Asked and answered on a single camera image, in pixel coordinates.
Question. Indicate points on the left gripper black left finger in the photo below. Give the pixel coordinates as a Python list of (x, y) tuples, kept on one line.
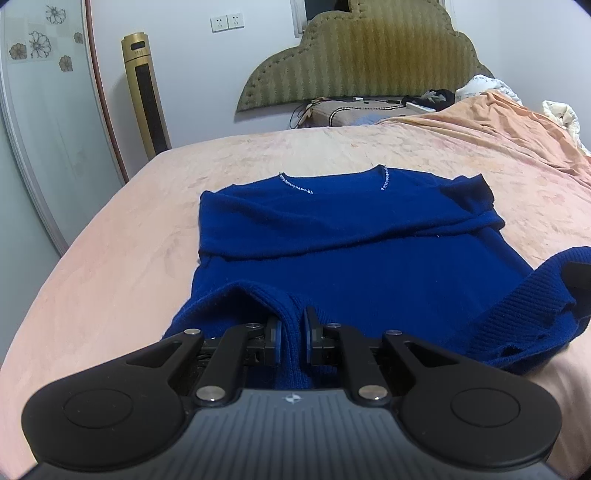
[(129, 409)]

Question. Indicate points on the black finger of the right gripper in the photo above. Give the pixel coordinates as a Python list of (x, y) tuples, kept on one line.
[(577, 278)]

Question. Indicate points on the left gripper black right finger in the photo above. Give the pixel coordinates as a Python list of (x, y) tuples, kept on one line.
[(456, 409)]

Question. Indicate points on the blue beaded v-neck sweater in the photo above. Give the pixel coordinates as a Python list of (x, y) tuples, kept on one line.
[(378, 250)]

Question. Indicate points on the black clothes pile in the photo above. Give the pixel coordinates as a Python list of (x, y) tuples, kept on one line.
[(436, 100)]

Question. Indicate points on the pink floral bed sheet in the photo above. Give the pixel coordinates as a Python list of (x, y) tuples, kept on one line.
[(118, 286)]

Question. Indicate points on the cream blanket at right edge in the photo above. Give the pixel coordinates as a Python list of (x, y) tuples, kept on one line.
[(565, 116)]

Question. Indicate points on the white quilt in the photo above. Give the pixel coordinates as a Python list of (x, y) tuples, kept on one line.
[(480, 84)]

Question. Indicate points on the frosted glass wardrobe door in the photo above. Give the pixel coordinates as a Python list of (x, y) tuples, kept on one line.
[(59, 142)]

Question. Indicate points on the olive green padded headboard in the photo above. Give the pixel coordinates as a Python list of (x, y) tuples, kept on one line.
[(375, 49)]

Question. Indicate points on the gold tower fan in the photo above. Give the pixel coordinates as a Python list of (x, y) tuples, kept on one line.
[(144, 94)]

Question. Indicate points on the dark window with white frame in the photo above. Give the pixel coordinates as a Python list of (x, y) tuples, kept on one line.
[(323, 9)]

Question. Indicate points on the white wall socket pair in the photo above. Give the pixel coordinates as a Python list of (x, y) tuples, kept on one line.
[(227, 22)]

